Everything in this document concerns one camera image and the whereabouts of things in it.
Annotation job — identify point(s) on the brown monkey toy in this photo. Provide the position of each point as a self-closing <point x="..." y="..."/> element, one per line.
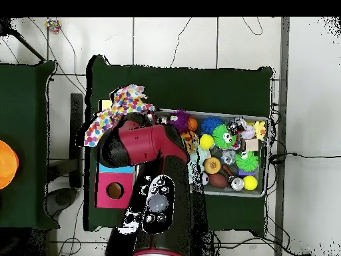
<point x="189" y="141"/>

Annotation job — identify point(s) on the light teal cloth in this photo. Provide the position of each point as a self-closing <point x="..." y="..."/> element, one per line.
<point x="198" y="159"/>

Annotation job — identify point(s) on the colourful patterned cloth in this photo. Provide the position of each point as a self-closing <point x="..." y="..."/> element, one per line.
<point x="98" y="128"/>
<point x="130" y="98"/>

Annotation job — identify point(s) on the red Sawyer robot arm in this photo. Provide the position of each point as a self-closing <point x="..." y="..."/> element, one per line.
<point x="154" y="144"/>

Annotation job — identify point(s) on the shallow clear bin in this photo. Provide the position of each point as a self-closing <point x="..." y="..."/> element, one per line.
<point x="234" y="114"/>

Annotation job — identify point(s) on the wooden box with three holes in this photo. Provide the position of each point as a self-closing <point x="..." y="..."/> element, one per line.
<point x="106" y="200"/>

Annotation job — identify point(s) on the purple spiky monster toy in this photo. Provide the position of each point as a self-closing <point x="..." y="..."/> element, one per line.
<point x="180" y="121"/>

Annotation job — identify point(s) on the small orange basketball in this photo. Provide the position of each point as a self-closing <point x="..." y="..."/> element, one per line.
<point x="192" y="124"/>

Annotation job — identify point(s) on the yellow ball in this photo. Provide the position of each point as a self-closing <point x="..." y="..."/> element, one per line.
<point x="250" y="183"/>
<point x="206" y="141"/>

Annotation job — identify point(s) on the blue spiky ball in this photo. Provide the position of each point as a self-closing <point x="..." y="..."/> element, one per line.
<point x="211" y="125"/>

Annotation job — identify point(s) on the small soccer ball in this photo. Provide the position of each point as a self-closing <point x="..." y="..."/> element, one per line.
<point x="205" y="179"/>

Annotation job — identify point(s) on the green spiky ball with eyes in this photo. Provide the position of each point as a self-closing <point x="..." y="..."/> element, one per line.
<point x="224" y="136"/>

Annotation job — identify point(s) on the small brown football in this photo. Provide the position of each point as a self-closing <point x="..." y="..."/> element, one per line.
<point x="217" y="180"/>

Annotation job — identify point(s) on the dark green table cloth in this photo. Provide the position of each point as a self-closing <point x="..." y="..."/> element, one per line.
<point x="213" y="85"/>

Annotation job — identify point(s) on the green covered side table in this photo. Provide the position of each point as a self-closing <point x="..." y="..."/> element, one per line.
<point x="26" y="106"/>

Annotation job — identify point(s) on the orange bowl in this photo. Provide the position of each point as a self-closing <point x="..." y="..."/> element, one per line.
<point x="6" y="162"/>

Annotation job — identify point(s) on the small colourful toy on floor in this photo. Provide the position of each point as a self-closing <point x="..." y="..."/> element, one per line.
<point x="52" y="24"/>

